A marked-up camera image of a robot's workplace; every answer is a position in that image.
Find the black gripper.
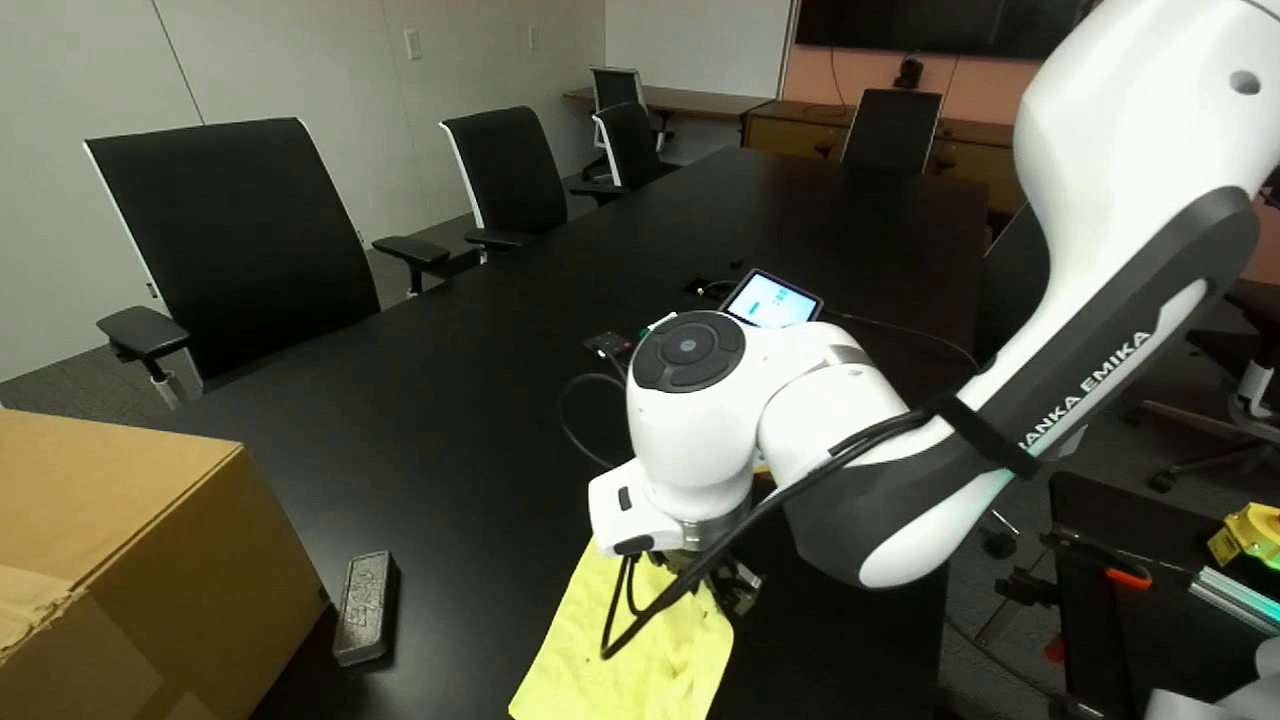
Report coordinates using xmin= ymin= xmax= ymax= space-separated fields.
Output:
xmin=674 ymin=514 xmax=771 ymax=624

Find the yellow towel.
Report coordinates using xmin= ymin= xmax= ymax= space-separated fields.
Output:
xmin=503 ymin=531 xmax=741 ymax=720

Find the small black square device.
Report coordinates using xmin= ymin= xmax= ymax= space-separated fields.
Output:
xmin=579 ymin=325 xmax=642 ymax=369

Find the smart display with lit screen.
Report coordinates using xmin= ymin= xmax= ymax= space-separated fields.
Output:
xmin=715 ymin=263 xmax=828 ymax=338

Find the grey remote control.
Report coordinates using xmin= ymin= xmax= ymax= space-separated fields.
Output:
xmin=330 ymin=547 xmax=401 ymax=671

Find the black stand with orange clamp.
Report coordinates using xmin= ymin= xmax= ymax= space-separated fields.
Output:
xmin=1044 ymin=467 xmax=1210 ymax=720

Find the black white-framed office chair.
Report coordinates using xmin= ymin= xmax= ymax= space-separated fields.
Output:
xmin=574 ymin=101 xmax=681 ymax=210

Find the armless black office chair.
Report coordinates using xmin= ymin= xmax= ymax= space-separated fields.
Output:
xmin=836 ymin=83 xmax=949 ymax=179

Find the small black office chair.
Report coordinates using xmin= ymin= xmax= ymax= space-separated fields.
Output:
xmin=588 ymin=65 xmax=648 ymax=115

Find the yellow green plastic object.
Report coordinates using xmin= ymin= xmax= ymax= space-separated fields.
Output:
xmin=1203 ymin=501 xmax=1280 ymax=572

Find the large black office chair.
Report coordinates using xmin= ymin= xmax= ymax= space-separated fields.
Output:
xmin=79 ymin=115 xmax=383 ymax=413

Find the brown cardboard box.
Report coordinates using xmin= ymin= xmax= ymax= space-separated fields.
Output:
xmin=0 ymin=405 xmax=331 ymax=720

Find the black chair with white post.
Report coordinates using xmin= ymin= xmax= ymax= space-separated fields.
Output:
xmin=1124 ymin=275 xmax=1280 ymax=496

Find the black wall screen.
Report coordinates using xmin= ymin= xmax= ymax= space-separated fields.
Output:
xmin=793 ymin=0 xmax=1114 ymax=65

